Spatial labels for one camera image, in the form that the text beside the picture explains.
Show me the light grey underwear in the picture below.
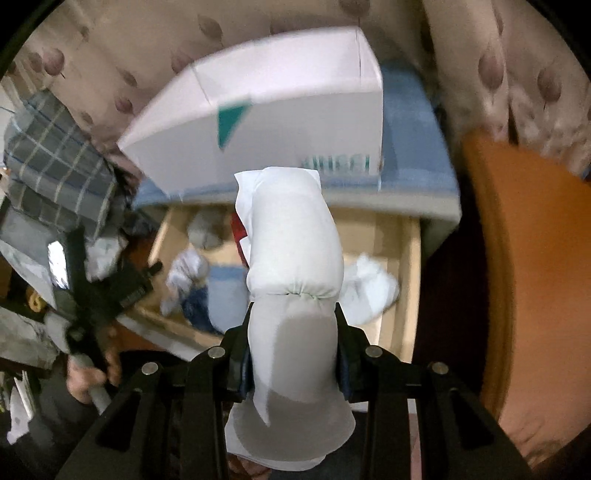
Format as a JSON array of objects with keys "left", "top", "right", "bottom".
[{"left": 224, "top": 166, "right": 356, "bottom": 472}]

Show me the person's left hand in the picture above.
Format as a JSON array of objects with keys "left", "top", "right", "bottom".
[{"left": 67, "top": 331, "right": 124, "bottom": 405}]

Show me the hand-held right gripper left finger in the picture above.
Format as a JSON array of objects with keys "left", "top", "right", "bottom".
[{"left": 55, "top": 302, "right": 254, "bottom": 480}]

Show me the grey plaid cloth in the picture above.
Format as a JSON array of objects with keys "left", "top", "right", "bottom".
[{"left": 2, "top": 90, "right": 134, "bottom": 241}]

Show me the white cardboard box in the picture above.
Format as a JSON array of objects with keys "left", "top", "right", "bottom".
[{"left": 117, "top": 26, "right": 385, "bottom": 199}]

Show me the grey-white nightstand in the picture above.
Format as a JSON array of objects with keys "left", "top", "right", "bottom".
[{"left": 134, "top": 194, "right": 462, "bottom": 259}]

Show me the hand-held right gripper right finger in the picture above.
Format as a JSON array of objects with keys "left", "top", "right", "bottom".
[{"left": 335, "top": 305, "right": 536, "bottom": 480}]

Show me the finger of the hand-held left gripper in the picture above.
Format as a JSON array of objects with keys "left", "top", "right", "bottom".
[
  {"left": 110, "top": 271, "right": 155, "bottom": 318},
  {"left": 137, "top": 260, "right": 165, "bottom": 281}
]

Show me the wooden drawer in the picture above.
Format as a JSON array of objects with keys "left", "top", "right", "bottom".
[{"left": 134, "top": 203, "right": 423, "bottom": 365}]

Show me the light blue underwear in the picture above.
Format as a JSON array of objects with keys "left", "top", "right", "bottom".
[{"left": 205, "top": 265, "right": 252, "bottom": 335}]

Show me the red underwear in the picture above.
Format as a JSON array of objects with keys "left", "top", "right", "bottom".
[{"left": 230, "top": 215, "right": 252, "bottom": 268}]

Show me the orange wooden board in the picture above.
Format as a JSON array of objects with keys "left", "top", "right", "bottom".
[{"left": 462, "top": 131, "right": 591, "bottom": 467}]

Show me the blue speckled underwear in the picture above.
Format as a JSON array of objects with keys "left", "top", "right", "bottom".
[{"left": 180, "top": 284, "right": 222, "bottom": 335}]

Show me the leaf print curtain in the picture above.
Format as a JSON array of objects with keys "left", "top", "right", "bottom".
[
  {"left": 9, "top": 0, "right": 435, "bottom": 153},
  {"left": 422, "top": 0, "right": 591, "bottom": 181}
]

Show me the blue checked cloth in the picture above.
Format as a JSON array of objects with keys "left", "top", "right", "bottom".
[{"left": 131, "top": 60, "right": 462, "bottom": 217}]

